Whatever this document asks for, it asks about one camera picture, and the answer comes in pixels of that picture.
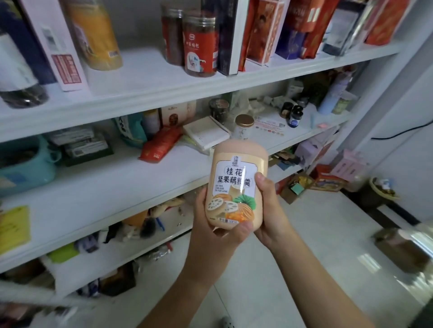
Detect brown carton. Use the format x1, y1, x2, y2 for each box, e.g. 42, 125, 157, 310
279, 174, 315, 204

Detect black box white edge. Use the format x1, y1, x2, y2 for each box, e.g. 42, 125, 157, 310
202, 0, 250, 76

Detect yellow bottle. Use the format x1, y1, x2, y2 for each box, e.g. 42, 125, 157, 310
143, 109, 162, 139

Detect person's left hand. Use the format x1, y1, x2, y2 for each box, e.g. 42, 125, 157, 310
184, 186, 254, 285

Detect pink carton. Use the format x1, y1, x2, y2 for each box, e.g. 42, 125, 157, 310
331, 149, 370, 184

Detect small black grey boxes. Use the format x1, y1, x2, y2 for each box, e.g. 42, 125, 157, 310
44, 125, 115, 167

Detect clear jar yellow powder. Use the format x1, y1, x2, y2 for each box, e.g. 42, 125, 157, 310
64, 0, 124, 72

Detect dark blue moon box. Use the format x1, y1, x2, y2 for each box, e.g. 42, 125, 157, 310
0, 0, 59, 86

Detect white metal shelving unit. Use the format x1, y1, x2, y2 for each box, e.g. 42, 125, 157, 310
0, 37, 407, 305

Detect yellow tag packet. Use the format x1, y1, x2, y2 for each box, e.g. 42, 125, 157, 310
0, 205, 32, 257

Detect lavender bottle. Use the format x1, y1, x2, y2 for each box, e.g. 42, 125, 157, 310
318, 72, 354, 116

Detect dark glass jar silver lid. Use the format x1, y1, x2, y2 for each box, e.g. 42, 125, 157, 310
0, 27, 50, 109

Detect white box brown print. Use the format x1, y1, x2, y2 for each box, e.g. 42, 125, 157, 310
160, 100, 198, 130

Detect red box white edge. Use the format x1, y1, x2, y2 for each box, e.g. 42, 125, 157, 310
247, 0, 292, 67

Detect colourful flat box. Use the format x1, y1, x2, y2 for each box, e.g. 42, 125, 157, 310
310, 164, 350, 193

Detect red canister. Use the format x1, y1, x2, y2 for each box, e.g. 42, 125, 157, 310
161, 5, 185, 67
183, 10, 219, 78

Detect teal plastic basket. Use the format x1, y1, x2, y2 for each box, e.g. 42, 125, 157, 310
0, 135, 62, 197

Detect teal pouch bag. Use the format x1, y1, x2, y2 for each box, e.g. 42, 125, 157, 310
114, 111, 148, 149

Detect red-brown box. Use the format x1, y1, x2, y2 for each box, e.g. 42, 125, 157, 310
20, 0, 91, 93

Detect person's left forearm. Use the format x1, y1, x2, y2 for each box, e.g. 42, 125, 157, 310
138, 267, 221, 328

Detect small dark bottle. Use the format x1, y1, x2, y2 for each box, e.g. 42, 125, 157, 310
287, 105, 304, 128
279, 101, 295, 120

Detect red pouch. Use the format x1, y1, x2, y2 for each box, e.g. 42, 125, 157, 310
140, 126, 184, 164

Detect person's right hand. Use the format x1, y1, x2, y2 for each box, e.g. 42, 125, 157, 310
252, 172, 299, 254

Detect white flat box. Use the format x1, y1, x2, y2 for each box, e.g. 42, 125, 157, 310
183, 116, 232, 151

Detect dark jar with lid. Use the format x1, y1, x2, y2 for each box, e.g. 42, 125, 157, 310
208, 98, 231, 124

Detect beige cylinder canister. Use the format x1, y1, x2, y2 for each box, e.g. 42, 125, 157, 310
205, 139, 269, 232

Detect person's right forearm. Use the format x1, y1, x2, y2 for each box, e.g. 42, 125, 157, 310
271, 230, 376, 328

